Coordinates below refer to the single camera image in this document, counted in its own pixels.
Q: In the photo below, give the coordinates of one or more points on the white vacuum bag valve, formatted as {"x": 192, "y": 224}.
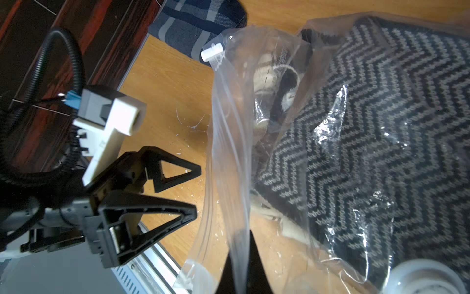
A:
{"x": 423, "y": 276}

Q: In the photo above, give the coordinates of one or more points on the black white chevron scarf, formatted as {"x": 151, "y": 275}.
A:
{"x": 376, "y": 166}

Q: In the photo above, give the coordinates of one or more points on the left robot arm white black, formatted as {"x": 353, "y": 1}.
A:
{"x": 23, "y": 207}

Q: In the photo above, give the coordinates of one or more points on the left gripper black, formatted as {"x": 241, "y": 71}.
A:
{"x": 84, "y": 205}

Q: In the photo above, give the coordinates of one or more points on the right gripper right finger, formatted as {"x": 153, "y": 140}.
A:
{"x": 257, "y": 281}

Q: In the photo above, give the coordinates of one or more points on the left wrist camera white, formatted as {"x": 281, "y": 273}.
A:
{"x": 105, "y": 117}

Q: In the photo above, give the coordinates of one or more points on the front aluminium rail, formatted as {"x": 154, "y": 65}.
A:
{"x": 152, "y": 272}

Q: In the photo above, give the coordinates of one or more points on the beige brown striped scarf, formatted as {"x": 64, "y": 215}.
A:
{"x": 276, "y": 81}

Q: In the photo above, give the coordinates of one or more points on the clear plastic vacuum bag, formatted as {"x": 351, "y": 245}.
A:
{"x": 293, "y": 261}

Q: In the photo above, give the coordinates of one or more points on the navy plaid scarf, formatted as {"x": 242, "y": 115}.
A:
{"x": 187, "y": 26}

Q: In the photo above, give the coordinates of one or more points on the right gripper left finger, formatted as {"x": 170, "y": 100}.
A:
{"x": 229, "y": 283}

